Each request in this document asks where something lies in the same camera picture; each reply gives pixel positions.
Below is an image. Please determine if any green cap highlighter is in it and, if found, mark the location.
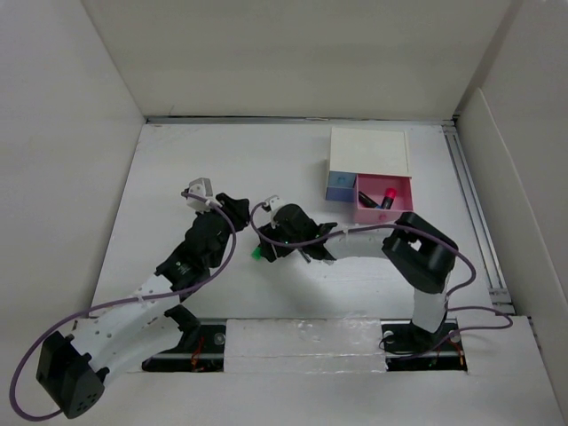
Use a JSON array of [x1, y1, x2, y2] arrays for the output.
[[251, 246, 266, 260]]

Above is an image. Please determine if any light blue small drawer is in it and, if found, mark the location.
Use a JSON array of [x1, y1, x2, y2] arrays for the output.
[[327, 170, 357, 188]]

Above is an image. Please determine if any blue cap highlighter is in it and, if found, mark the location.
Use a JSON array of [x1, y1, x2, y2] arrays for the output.
[[358, 191, 381, 209]]

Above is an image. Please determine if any pink drawer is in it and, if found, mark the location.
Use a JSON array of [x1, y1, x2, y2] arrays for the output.
[[353, 174, 414, 225]]

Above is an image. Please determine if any pink cap highlighter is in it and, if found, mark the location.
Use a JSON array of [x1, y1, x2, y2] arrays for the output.
[[380, 188, 397, 209]]

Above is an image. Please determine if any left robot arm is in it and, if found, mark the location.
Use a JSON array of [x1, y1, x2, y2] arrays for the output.
[[36, 193, 250, 419]]

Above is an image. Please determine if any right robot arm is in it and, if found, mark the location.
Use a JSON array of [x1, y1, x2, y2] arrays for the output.
[[249, 213, 458, 350]]

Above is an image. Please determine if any black gel pen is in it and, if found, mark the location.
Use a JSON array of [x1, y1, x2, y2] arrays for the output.
[[299, 251, 311, 264]]

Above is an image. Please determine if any white mini drawer cabinet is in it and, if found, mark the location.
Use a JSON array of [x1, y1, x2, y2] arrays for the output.
[[326, 127, 412, 188]]

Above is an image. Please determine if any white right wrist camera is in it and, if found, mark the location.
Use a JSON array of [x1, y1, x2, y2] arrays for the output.
[[261, 195, 284, 218]]

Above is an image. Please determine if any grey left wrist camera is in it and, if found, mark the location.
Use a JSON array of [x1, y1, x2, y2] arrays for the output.
[[181, 177, 213, 212]]

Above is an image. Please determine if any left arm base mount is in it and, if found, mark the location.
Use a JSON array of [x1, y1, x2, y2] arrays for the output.
[[141, 306, 226, 373]]

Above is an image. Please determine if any aluminium rail back edge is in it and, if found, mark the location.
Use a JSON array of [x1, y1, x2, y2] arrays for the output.
[[146, 115, 454, 125]]

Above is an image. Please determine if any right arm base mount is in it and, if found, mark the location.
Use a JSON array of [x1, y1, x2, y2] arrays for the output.
[[378, 320, 468, 372]]

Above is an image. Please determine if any aluminium rail right side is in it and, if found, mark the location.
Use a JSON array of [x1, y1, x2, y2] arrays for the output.
[[442, 124, 516, 315]]

